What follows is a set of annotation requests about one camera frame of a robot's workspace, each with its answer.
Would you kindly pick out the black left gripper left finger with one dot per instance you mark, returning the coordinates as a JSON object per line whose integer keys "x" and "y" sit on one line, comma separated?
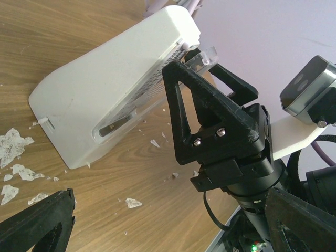
{"x": 43, "y": 226}

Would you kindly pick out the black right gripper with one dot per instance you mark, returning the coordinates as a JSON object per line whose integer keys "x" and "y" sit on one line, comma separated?
{"x": 233, "y": 144}

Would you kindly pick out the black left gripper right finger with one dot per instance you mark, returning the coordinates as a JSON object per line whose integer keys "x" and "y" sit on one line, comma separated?
{"x": 295, "y": 225}

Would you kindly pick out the clear plastic metronome cover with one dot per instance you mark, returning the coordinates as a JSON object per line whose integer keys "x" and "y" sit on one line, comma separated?
{"x": 201, "y": 61}

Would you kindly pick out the white metronome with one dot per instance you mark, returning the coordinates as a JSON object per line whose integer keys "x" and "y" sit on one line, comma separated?
{"x": 86, "y": 106}

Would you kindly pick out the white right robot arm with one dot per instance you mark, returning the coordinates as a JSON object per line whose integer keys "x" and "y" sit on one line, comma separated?
{"x": 248, "y": 229}

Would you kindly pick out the white paper scrap pile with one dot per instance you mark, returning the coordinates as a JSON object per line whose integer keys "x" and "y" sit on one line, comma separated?
{"x": 141, "y": 166}

